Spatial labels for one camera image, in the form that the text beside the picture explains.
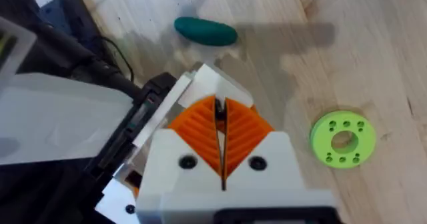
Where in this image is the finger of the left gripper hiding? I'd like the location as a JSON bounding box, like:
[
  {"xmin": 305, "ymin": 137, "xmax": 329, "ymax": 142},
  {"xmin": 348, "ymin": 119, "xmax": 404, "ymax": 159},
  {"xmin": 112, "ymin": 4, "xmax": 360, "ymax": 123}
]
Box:
[
  {"xmin": 94, "ymin": 170, "xmax": 145, "ymax": 224},
  {"xmin": 177, "ymin": 63, "xmax": 255, "ymax": 109}
]

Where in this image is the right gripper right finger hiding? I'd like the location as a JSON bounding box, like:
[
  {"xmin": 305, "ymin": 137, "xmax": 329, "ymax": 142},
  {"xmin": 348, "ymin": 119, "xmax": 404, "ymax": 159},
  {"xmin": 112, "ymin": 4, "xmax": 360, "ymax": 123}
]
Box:
[{"xmin": 223, "ymin": 97, "xmax": 306, "ymax": 192}]

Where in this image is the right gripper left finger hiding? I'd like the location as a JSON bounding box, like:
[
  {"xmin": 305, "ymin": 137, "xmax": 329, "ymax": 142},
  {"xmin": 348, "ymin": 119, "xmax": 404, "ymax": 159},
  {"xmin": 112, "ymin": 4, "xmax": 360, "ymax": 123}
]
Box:
[{"xmin": 136, "ymin": 95, "xmax": 224, "ymax": 199}]

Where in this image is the teal toy vegetable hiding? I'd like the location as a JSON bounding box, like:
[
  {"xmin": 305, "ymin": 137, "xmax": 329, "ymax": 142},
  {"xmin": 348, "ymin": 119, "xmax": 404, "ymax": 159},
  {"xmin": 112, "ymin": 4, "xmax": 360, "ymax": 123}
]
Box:
[{"xmin": 173, "ymin": 16, "xmax": 239, "ymax": 47}]

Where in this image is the green disc with holes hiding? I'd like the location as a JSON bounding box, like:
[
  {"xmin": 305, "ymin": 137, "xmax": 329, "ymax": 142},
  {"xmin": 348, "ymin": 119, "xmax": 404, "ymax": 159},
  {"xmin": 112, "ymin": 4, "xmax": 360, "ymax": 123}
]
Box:
[{"xmin": 309, "ymin": 110, "xmax": 377, "ymax": 170}]

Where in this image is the thin black cable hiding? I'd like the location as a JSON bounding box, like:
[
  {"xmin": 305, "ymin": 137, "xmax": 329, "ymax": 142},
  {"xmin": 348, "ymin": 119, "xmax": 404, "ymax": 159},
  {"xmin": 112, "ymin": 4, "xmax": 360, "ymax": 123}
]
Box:
[{"xmin": 99, "ymin": 36, "xmax": 135, "ymax": 83}]

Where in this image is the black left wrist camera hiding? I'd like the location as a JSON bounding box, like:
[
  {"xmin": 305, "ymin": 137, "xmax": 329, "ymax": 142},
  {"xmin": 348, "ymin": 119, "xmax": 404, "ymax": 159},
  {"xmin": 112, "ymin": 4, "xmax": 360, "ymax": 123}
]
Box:
[{"xmin": 31, "ymin": 0, "xmax": 103, "ymax": 53}]

